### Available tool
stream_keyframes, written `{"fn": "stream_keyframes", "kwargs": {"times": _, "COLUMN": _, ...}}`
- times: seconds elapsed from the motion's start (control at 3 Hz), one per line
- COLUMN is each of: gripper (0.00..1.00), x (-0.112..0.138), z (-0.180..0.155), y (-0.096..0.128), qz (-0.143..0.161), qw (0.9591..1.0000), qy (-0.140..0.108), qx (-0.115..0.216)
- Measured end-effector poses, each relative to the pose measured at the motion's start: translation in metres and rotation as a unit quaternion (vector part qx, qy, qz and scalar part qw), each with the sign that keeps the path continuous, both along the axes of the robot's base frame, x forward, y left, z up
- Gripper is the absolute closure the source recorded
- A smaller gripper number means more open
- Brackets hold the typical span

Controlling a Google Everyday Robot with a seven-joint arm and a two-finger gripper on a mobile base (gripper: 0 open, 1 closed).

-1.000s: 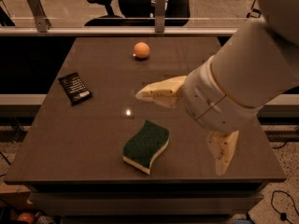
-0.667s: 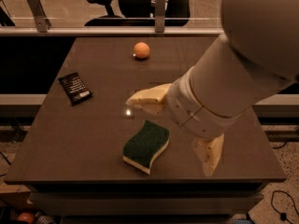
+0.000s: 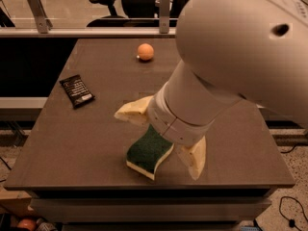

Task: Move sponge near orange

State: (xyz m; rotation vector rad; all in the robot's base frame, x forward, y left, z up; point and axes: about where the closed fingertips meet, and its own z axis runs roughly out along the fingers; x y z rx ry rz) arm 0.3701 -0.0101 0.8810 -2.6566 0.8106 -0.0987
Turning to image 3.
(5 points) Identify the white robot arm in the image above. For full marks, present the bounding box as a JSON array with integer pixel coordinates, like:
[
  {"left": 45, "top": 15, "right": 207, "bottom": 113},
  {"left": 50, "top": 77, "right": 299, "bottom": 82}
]
[{"left": 115, "top": 0, "right": 308, "bottom": 179}]

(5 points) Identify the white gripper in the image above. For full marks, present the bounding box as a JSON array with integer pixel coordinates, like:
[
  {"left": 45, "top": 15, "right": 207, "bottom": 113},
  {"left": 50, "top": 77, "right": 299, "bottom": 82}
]
[{"left": 115, "top": 91, "right": 213, "bottom": 180}]

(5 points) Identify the left metal railing post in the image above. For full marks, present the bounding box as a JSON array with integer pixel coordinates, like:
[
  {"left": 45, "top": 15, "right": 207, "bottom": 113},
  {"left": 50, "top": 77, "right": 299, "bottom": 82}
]
[{"left": 27, "top": 0, "right": 52, "bottom": 34}]

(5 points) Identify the metal railing post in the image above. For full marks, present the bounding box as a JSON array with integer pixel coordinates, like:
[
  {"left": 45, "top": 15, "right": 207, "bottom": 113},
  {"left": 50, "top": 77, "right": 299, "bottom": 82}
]
[
  {"left": 159, "top": 0, "right": 170, "bottom": 34},
  {"left": 27, "top": 0, "right": 52, "bottom": 34}
]

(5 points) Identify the black office chair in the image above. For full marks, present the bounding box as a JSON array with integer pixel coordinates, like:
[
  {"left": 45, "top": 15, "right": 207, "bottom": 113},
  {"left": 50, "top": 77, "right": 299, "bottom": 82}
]
[{"left": 88, "top": 0, "right": 189, "bottom": 27}]

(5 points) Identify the black power cable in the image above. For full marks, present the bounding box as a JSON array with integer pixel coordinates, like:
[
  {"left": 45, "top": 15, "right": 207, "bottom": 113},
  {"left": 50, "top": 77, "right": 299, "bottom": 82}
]
[{"left": 278, "top": 195, "right": 308, "bottom": 231}]

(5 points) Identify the orange fruit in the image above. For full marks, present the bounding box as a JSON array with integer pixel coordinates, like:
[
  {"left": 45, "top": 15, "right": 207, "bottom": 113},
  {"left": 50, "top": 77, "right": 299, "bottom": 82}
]
[{"left": 138, "top": 43, "right": 154, "bottom": 61}]

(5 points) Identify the black snack packet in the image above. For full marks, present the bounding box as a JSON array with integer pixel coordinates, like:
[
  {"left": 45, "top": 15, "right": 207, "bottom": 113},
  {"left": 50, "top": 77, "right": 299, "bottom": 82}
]
[{"left": 60, "top": 74, "right": 95, "bottom": 109}]

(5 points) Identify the middle metal railing post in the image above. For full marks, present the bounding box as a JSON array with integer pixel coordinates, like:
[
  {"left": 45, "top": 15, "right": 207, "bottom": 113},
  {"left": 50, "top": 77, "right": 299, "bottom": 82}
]
[{"left": 159, "top": 0, "right": 170, "bottom": 34}]

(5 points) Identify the green and yellow sponge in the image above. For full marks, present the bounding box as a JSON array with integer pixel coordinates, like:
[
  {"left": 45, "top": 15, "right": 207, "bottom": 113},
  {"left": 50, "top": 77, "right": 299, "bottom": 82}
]
[{"left": 126, "top": 125, "right": 173, "bottom": 180}]

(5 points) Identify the orange ball under table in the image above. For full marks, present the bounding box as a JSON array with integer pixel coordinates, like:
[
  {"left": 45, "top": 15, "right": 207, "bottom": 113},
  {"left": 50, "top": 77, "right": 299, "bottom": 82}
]
[{"left": 17, "top": 218, "right": 37, "bottom": 231}]

